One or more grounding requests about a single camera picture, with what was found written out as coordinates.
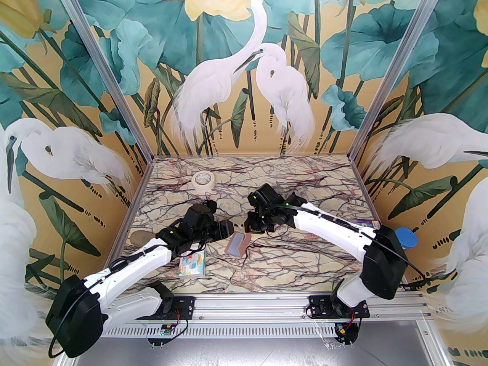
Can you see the short aluminium table edge rail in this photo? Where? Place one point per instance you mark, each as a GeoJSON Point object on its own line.
{"type": "Point", "coordinates": [251, 156]}

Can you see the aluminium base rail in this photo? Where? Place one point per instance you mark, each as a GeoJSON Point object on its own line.
{"type": "Point", "coordinates": [248, 307]}

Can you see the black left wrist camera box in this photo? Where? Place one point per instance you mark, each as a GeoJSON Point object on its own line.
{"type": "Point", "coordinates": [200, 212]}

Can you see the pink card holder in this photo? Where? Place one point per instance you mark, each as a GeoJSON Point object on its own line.
{"type": "Point", "coordinates": [236, 248]}

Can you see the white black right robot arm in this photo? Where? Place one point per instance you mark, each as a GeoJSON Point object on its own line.
{"type": "Point", "coordinates": [335, 227]}

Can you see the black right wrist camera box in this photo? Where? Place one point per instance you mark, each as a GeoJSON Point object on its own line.
{"type": "Point", "coordinates": [265, 195]}

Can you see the colourful marker pen box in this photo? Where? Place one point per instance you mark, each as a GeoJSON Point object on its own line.
{"type": "Point", "coordinates": [362, 223]}

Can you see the cream masking tape roll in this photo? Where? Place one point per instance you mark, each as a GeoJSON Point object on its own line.
{"type": "Point", "coordinates": [203, 189]}

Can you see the aluminium frame post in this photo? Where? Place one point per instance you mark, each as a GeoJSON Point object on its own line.
{"type": "Point", "coordinates": [395, 67]}
{"type": "Point", "coordinates": [105, 67]}

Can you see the blue lidded clear tube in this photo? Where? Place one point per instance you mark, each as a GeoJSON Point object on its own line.
{"type": "Point", "coordinates": [406, 238]}

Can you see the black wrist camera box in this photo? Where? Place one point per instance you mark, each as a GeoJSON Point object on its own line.
{"type": "Point", "coordinates": [200, 212]}
{"type": "Point", "coordinates": [265, 195]}

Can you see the grey sheet metal panel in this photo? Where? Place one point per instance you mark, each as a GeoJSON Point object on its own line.
{"type": "Point", "coordinates": [248, 353]}

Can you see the vented aluminium strip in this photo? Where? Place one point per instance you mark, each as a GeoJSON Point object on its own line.
{"type": "Point", "coordinates": [248, 331]}

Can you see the cartoon print tissue pack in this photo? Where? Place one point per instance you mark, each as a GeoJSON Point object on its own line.
{"type": "Point", "coordinates": [192, 266]}

